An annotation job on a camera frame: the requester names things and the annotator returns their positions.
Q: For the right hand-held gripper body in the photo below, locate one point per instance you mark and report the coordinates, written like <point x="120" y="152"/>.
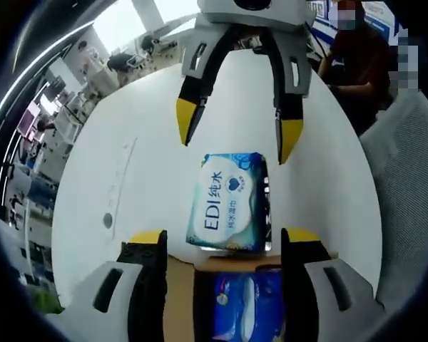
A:
<point x="253" y="14"/>

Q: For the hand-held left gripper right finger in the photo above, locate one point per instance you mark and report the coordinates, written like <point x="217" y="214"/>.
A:
<point x="328" y="303"/>

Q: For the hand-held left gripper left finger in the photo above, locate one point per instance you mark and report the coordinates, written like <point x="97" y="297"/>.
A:
<point x="107" y="303"/>

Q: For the brown cardboard shoe box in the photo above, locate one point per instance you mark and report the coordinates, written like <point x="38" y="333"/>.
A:
<point x="185" y="303"/>

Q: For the dark blue soft pack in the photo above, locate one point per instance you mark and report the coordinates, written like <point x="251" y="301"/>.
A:
<point x="242" y="303"/>

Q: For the blue white wet wipes pack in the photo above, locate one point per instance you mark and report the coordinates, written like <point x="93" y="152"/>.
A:
<point x="217" y="199"/>

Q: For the blue white display board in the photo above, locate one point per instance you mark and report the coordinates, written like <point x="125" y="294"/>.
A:
<point x="376" y="18"/>

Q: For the purple lit monitor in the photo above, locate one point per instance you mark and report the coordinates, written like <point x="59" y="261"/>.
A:
<point x="26" y="121"/>

